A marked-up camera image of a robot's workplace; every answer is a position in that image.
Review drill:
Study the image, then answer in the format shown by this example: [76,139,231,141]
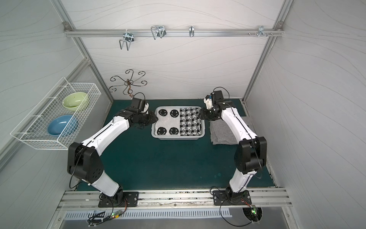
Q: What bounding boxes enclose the white plastic basket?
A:
[151,105,206,141]

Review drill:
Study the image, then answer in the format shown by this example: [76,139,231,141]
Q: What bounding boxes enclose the white black smiley scarf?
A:
[155,106,203,136]

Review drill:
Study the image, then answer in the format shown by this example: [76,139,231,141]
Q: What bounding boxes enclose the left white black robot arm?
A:
[67,97,158,202]

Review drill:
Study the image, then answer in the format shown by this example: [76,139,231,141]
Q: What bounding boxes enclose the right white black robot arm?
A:
[199,87,267,194]

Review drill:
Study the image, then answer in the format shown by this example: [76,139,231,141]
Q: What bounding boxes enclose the grey folded scarf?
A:
[209,115,255,146]

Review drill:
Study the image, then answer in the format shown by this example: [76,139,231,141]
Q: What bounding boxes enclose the bronze scroll jewelry stand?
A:
[108,69,148,98]

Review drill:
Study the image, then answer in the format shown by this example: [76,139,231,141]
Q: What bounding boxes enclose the green ceramic bowl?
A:
[62,92,89,112]

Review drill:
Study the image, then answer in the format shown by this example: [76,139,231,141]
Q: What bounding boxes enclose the blue ceramic bowl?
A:
[47,114,79,137]

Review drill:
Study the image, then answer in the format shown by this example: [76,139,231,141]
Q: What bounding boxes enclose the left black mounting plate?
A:
[98,191,139,208]

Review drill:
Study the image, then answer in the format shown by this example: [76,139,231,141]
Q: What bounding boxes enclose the black mounting plate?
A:
[98,191,139,208]
[212,189,252,206]

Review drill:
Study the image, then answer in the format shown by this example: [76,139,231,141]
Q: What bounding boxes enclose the double prong metal hook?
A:
[119,31,134,50]

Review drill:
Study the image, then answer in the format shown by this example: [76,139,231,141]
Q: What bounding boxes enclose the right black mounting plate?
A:
[212,189,252,206]

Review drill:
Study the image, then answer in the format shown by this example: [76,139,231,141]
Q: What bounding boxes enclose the small single metal hook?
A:
[189,26,194,37]

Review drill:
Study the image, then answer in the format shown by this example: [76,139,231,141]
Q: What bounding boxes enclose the looped metal hook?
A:
[151,25,166,40]

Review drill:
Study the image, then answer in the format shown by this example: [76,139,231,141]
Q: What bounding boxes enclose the white vent grille strip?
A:
[63,208,232,220]

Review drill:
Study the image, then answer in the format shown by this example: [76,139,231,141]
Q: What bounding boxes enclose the left wiring bundle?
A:
[87,197,128,227]

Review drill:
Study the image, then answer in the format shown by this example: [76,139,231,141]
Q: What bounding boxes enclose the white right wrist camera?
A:
[204,95,214,110]

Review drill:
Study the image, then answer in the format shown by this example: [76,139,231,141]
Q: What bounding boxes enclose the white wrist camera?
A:
[204,95,214,110]
[143,103,149,113]

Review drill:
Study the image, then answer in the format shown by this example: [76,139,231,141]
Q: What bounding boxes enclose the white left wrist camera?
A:
[143,103,149,113]

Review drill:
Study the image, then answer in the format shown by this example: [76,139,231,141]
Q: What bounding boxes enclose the white wire wall basket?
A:
[10,78,101,150]

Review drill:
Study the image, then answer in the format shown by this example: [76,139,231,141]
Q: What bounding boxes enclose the right black cable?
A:
[218,204,254,228]

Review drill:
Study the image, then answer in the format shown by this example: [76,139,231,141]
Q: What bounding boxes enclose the aluminium cross rail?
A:
[64,28,285,38]

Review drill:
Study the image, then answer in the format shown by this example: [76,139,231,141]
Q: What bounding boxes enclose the right metal bracket hook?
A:
[248,26,273,37]

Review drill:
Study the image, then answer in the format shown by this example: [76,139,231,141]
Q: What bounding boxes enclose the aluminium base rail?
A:
[56,188,292,211]

